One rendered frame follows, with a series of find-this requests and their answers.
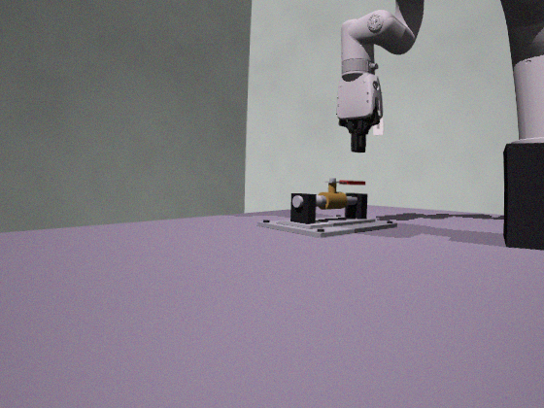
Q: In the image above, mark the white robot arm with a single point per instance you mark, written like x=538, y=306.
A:
x=525, y=25

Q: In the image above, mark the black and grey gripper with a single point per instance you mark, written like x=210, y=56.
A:
x=359, y=108

